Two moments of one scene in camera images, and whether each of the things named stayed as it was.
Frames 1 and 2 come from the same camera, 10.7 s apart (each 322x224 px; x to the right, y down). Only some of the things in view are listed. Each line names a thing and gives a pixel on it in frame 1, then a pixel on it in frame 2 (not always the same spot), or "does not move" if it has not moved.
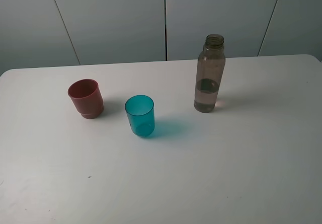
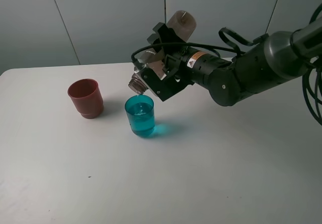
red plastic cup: [85, 95] does not move
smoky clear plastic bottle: [210, 73] → [183, 23]
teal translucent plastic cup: [141, 112] does not move
